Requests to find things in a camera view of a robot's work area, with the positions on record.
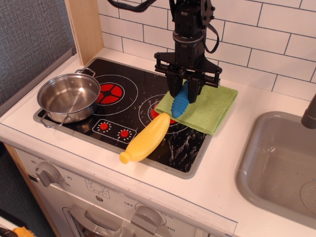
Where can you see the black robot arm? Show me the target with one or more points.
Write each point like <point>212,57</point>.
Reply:
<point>192,20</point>

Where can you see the yellow plastic banana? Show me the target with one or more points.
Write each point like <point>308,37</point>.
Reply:
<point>147,140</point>

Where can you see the green folded cloth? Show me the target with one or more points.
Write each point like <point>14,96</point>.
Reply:
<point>206,113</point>

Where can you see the orange fuzzy object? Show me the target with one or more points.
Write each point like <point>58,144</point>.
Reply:
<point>23,232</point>

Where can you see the grey right oven knob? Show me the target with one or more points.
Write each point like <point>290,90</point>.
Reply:
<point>147,219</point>

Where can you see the grey plastic sink basin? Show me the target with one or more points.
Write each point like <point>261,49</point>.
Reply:
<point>277,171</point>

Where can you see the grey left oven knob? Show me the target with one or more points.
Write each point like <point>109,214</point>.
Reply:
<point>47,173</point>

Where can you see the grey oven door handle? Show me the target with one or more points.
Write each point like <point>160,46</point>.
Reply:
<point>89,224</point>

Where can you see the blue handled metal fork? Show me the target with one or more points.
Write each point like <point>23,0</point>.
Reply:
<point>181,101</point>

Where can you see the grey oven knob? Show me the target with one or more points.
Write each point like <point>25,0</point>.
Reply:
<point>147,219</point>
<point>47,173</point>

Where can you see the stainless steel pot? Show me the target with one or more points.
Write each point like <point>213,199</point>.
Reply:
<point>69,98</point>

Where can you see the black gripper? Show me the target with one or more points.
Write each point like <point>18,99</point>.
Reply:
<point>187,62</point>

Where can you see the grey faucet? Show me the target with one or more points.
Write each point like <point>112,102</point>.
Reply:
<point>308,119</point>

